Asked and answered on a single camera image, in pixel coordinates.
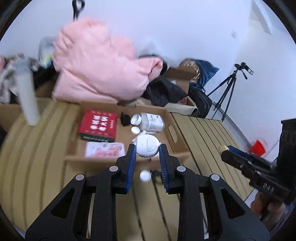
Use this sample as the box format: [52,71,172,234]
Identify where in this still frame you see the white round jar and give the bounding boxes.
[139,170,152,182]

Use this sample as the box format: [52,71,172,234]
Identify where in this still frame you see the white squeeze bottle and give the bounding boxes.
[132,131,161,158]

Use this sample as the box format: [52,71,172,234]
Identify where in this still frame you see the white round lid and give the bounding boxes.
[131,126,141,135]

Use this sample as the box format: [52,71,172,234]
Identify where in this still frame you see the pink white flat packet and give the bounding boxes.
[85,142,125,159]

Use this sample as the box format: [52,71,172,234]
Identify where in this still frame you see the red bucket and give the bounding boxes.
[248,139,266,157]

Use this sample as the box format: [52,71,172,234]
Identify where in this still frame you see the shallow cardboard tray box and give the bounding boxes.
[65,101,189,164]

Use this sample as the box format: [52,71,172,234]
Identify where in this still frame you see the red box white characters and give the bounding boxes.
[78,109,117,143]

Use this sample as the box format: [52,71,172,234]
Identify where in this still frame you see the small black object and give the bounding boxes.
[120,112,131,126]

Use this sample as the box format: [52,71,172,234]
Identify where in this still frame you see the large white pill jar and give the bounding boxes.
[130,113,165,132]

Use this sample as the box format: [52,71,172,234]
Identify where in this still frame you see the large cardboard box left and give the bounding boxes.
[1,76,57,132]

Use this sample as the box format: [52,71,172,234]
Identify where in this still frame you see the black jacket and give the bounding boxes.
[142,76,188,107]

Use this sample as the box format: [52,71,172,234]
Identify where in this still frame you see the cardboard box behind table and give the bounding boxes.
[164,66,198,94]

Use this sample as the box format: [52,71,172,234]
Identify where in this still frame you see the blue cloth bag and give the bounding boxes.
[193,59,219,88]

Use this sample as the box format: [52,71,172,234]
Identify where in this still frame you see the pink duvet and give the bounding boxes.
[52,18,163,103]

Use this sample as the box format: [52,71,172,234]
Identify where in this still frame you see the woven rattan basket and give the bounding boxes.
[179,58,201,83]

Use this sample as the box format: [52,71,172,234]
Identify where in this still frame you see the white thermos bottle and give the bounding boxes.
[15,58,40,126]

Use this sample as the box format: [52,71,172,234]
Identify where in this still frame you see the beige crumpled clothes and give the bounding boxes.
[1,54,40,104]

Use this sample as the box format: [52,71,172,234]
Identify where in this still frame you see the black camera tripod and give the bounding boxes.
[207,62,254,122]

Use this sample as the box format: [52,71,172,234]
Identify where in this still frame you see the metal folding chair frame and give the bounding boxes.
[38,37,56,68]

